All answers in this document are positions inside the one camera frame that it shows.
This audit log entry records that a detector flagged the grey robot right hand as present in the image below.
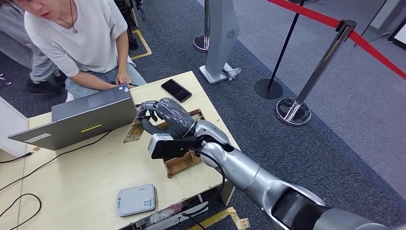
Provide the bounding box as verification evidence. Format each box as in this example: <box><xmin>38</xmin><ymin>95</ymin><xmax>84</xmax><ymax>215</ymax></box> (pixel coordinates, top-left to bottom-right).
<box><xmin>135</xmin><ymin>97</ymin><xmax>197</xmax><ymax>139</ymax></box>

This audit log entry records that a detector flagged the cardboard card organizer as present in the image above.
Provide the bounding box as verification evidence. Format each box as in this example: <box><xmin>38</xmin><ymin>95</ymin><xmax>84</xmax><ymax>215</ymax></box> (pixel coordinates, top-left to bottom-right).
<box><xmin>155</xmin><ymin>109</ymin><xmax>207</xmax><ymax>178</ymax></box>

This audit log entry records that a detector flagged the person's left hand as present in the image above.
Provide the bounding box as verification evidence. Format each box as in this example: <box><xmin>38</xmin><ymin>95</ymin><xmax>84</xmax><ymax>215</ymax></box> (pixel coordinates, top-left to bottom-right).
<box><xmin>114</xmin><ymin>71</ymin><xmax>133</xmax><ymax>86</ymax></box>

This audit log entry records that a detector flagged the white card reader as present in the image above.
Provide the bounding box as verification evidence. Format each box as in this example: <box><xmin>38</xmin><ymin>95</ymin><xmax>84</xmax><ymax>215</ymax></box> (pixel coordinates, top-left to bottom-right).
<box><xmin>116</xmin><ymin>184</ymin><xmax>157</xmax><ymax>218</ymax></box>

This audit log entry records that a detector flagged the bystander person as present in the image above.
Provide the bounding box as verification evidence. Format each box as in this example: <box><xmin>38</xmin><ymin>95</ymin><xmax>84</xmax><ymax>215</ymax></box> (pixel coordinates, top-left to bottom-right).
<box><xmin>0</xmin><ymin>3</ymin><xmax>66</xmax><ymax>95</ymax></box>

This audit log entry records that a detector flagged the black smartphone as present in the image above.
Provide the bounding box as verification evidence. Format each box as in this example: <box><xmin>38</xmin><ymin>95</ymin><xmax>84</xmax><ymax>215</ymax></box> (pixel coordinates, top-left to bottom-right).
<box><xmin>160</xmin><ymin>79</ymin><xmax>193</xmax><ymax>103</ymax></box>

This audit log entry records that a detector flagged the crumpled clear plastic wrap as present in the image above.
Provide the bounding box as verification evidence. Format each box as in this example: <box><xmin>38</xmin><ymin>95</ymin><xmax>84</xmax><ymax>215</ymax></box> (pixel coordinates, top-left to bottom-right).
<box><xmin>222</xmin><ymin>62</ymin><xmax>242</xmax><ymax>81</ymax></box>

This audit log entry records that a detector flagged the yellow floor tape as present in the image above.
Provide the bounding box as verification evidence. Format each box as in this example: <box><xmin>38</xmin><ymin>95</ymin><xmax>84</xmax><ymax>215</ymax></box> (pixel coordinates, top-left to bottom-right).
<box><xmin>187</xmin><ymin>207</ymin><xmax>251</xmax><ymax>230</ymax></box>
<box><xmin>130</xmin><ymin>29</ymin><xmax>152</xmax><ymax>61</ymax></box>

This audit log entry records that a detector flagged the pale wooden desk leg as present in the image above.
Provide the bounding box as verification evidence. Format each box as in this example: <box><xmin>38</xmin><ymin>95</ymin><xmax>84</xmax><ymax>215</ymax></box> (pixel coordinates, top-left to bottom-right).
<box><xmin>219</xmin><ymin>181</ymin><xmax>236</xmax><ymax>207</ymax></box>

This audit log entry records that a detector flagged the grey laptop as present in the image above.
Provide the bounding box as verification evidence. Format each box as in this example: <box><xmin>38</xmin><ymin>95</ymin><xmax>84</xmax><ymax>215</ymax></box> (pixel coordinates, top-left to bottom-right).
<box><xmin>8</xmin><ymin>85</ymin><xmax>137</xmax><ymax>151</ymax></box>

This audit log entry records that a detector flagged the grey kiosk stand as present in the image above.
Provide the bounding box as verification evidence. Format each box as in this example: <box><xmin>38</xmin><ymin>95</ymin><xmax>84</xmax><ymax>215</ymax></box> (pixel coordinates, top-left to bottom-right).
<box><xmin>199</xmin><ymin>0</ymin><xmax>241</xmax><ymax>85</ymax></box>

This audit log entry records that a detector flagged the crumpled plastic bag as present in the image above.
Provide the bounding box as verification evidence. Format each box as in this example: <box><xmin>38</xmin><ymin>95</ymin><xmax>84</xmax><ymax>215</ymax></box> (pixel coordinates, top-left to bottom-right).
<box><xmin>147</xmin><ymin>203</ymin><xmax>191</xmax><ymax>227</ymax></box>

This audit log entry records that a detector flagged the white cabinet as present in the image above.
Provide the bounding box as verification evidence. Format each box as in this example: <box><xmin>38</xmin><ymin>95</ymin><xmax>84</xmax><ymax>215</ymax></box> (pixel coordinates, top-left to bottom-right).
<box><xmin>0</xmin><ymin>96</ymin><xmax>30</xmax><ymax>159</ymax></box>

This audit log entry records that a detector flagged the red barrier belt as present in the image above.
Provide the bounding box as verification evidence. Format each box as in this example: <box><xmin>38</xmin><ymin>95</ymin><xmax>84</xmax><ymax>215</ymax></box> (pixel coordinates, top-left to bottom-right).
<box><xmin>266</xmin><ymin>0</ymin><xmax>406</xmax><ymax>81</ymax></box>

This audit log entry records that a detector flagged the black-framed display board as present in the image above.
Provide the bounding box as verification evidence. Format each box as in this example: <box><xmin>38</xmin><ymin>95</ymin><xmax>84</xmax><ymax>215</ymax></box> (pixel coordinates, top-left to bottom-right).
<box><xmin>354</xmin><ymin>0</ymin><xmax>406</xmax><ymax>51</ymax></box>

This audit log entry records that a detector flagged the chrome stanchion post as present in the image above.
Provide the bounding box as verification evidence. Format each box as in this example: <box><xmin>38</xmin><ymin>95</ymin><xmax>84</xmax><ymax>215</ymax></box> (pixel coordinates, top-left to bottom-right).
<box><xmin>275</xmin><ymin>19</ymin><xmax>358</xmax><ymax>127</ymax></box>
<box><xmin>193</xmin><ymin>0</ymin><xmax>212</xmax><ymax>53</ymax></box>

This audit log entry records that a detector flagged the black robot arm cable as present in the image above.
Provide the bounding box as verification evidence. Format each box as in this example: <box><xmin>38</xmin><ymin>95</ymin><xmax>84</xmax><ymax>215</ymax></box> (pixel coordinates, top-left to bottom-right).
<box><xmin>181</xmin><ymin>146</ymin><xmax>226</xmax><ymax>230</ymax></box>

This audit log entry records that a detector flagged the black stanchion post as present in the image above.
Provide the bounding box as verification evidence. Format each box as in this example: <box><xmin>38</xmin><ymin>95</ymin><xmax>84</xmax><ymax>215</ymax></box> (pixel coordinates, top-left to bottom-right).
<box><xmin>254</xmin><ymin>0</ymin><xmax>306</xmax><ymax>100</ymax></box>

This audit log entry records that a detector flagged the black laptop power cable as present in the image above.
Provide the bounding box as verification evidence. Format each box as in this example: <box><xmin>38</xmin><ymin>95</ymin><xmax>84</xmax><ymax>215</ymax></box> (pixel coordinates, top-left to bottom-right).
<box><xmin>0</xmin><ymin>129</ymin><xmax>114</xmax><ymax>193</ymax></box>

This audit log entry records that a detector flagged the black cord necklace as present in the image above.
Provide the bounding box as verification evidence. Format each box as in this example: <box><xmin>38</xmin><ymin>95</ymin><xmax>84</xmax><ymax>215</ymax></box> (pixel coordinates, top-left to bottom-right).
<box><xmin>57</xmin><ymin>0</ymin><xmax>79</xmax><ymax>35</ymax></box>

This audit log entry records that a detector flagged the black cable with plug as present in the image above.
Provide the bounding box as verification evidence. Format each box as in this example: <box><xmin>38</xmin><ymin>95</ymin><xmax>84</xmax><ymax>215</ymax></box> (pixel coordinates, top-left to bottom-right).
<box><xmin>0</xmin><ymin>151</ymin><xmax>34</xmax><ymax>164</ymax></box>

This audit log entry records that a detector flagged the black looped cable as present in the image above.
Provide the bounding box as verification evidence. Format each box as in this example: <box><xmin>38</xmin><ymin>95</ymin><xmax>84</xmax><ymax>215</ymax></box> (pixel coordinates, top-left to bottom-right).
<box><xmin>0</xmin><ymin>194</ymin><xmax>43</xmax><ymax>230</ymax></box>

